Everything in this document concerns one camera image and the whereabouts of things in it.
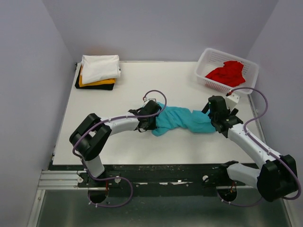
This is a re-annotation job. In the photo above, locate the cyan t shirt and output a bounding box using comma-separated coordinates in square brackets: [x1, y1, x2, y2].
[151, 106, 216, 137]

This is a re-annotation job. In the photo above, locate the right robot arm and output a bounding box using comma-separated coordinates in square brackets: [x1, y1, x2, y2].
[202, 95, 302, 202]

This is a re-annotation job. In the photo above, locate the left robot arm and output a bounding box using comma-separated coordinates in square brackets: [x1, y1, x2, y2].
[69, 99, 162, 187]

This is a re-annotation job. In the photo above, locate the red t shirt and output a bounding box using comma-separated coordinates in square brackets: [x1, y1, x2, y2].
[206, 61, 246, 87]

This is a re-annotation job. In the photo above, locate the folded black t shirt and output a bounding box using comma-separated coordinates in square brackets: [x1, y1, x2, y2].
[74, 73, 115, 91]

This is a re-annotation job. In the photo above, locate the folded yellow t shirt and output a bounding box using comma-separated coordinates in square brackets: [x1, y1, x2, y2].
[76, 66, 116, 87]

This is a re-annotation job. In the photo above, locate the white plastic basket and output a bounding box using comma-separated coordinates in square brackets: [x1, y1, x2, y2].
[194, 48, 259, 95]

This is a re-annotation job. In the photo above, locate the folded white t shirt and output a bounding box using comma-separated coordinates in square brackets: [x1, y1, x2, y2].
[81, 55, 121, 84]

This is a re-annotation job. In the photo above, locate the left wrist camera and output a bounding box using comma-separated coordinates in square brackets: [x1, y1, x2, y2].
[143, 96, 157, 103]

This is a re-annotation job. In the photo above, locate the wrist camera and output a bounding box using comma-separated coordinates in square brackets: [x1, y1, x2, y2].
[225, 92, 240, 110]
[143, 96, 157, 103]

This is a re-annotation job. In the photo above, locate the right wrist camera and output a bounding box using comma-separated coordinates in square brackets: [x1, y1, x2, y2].
[225, 92, 240, 110]

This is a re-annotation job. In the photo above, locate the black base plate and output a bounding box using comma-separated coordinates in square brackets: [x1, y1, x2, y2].
[47, 163, 261, 198]

